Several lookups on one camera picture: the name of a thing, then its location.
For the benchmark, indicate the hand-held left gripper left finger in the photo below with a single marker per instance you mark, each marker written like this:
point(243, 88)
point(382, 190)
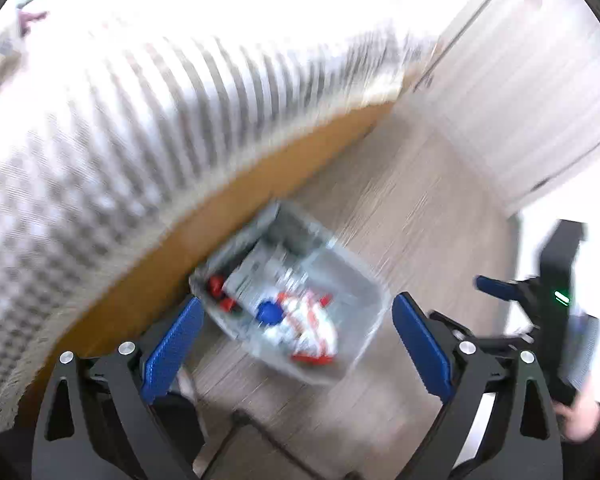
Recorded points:
point(175, 345)

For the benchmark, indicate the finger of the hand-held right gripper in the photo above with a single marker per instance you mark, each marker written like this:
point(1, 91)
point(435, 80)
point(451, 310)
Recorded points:
point(507, 342)
point(495, 287)

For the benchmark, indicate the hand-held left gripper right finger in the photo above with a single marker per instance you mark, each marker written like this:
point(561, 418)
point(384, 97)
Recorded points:
point(422, 345)

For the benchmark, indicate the grey plastic trash bin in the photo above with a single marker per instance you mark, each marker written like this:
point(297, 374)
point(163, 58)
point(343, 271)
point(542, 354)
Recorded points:
point(350, 285)

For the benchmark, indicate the person's right hand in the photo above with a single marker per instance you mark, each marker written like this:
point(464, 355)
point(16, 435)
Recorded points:
point(582, 417)

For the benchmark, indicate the blue round cap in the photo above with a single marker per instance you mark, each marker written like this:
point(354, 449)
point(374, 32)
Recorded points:
point(270, 312)

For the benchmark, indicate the red and white package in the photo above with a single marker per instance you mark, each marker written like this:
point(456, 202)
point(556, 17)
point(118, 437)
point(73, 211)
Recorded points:
point(312, 327)

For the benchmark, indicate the white grey paper packaging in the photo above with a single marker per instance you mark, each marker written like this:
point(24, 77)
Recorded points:
point(260, 272)

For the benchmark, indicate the printed plastic bin liner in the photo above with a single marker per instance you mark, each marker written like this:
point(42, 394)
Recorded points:
point(285, 232)

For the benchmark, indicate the checked beige blanket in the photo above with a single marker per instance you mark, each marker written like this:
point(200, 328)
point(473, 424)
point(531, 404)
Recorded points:
point(105, 160)

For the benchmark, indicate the light wooden wardrobe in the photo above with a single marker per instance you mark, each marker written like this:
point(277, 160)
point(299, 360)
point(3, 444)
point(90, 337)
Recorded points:
point(525, 75)

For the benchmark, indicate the orange wooden bed frame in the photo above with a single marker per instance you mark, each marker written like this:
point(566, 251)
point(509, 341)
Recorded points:
point(205, 230)

